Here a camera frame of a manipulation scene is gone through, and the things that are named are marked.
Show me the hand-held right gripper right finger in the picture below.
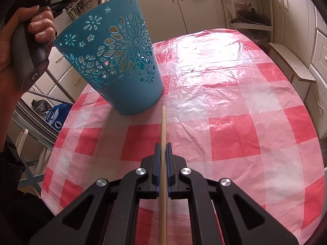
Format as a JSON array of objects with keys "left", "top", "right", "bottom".
[{"left": 166, "top": 142, "right": 299, "bottom": 245}]

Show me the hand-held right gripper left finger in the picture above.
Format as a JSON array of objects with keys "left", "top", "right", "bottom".
[{"left": 28, "top": 143, "right": 162, "bottom": 245}]

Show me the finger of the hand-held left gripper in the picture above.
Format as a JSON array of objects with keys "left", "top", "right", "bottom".
[{"left": 47, "top": 0, "right": 85, "bottom": 16}]

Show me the wooden chopstick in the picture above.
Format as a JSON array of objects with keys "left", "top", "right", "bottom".
[{"left": 160, "top": 106, "right": 168, "bottom": 245}]

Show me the teal cutout plastic basket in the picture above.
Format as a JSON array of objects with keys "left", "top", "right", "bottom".
[{"left": 53, "top": 0, "right": 164, "bottom": 116}]

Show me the person's left hand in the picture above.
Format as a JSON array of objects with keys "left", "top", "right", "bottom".
[{"left": 0, "top": 5, "right": 57, "bottom": 94}]

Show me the dark speckled brush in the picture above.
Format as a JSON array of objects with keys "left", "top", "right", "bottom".
[{"left": 31, "top": 99, "right": 50, "bottom": 115}]

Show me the blue printed bag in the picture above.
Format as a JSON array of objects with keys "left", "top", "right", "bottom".
[{"left": 46, "top": 103, "right": 73, "bottom": 133}]

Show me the red checked plastic tablecloth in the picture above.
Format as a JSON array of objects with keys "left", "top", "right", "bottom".
[{"left": 41, "top": 28, "right": 325, "bottom": 245}]

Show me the cream kitchen cabinet row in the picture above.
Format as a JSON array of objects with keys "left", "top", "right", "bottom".
[{"left": 19, "top": 0, "right": 317, "bottom": 102}]

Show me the small white bench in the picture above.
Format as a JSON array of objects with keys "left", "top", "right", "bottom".
[{"left": 268, "top": 42, "right": 317, "bottom": 100}]

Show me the dark frying pan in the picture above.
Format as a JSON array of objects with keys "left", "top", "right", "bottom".
[{"left": 230, "top": 9, "right": 270, "bottom": 26}]

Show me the cream drawer unit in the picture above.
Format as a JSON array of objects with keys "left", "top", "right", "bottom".
[{"left": 305, "top": 5, "right": 327, "bottom": 133}]

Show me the wall utensil rack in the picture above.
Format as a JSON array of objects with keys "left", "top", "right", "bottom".
[{"left": 63, "top": 0, "right": 101, "bottom": 27}]

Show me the grey metal frame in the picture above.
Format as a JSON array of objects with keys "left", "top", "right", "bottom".
[{"left": 11, "top": 64, "right": 77, "bottom": 148}]

